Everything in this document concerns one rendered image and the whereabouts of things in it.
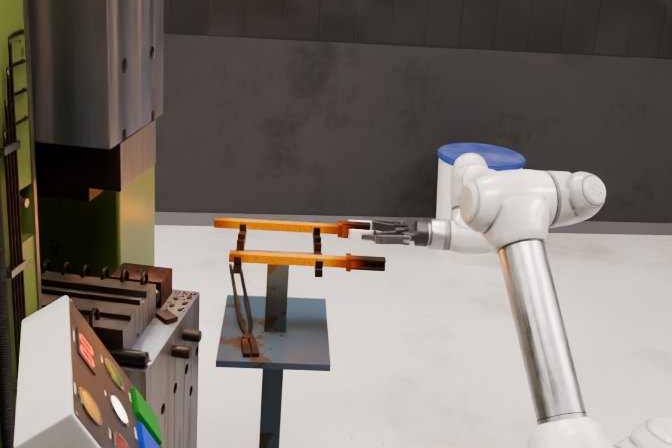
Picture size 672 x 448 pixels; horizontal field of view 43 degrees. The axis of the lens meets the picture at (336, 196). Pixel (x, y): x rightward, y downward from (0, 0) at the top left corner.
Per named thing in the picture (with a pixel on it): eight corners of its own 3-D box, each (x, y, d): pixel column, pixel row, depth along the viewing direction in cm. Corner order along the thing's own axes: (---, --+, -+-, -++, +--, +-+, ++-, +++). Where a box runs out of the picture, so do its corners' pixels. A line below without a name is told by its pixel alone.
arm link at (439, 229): (443, 243, 253) (423, 242, 253) (446, 214, 250) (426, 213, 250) (448, 255, 244) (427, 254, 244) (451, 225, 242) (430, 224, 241)
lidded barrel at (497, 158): (494, 237, 513) (507, 143, 494) (524, 269, 468) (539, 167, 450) (417, 237, 504) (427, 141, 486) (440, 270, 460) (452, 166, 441)
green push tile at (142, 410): (158, 417, 142) (134, 386, 140) (163, 443, 136) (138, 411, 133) (148, 423, 142) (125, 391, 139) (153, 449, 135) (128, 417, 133)
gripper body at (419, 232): (428, 251, 244) (396, 249, 244) (424, 240, 252) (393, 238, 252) (431, 227, 242) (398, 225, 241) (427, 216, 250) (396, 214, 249)
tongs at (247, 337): (228, 266, 280) (228, 262, 280) (241, 266, 281) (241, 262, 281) (243, 357, 225) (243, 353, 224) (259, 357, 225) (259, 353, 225)
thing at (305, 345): (325, 304, 263) (325, 298, 262) (330, 371, 225) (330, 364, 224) (227, 300, 261) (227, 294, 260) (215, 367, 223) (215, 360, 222)
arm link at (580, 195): (570, 178, 206) (520, 179, 202) (614, 160, 189) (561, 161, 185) (578, 231, 203) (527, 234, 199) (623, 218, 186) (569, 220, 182)
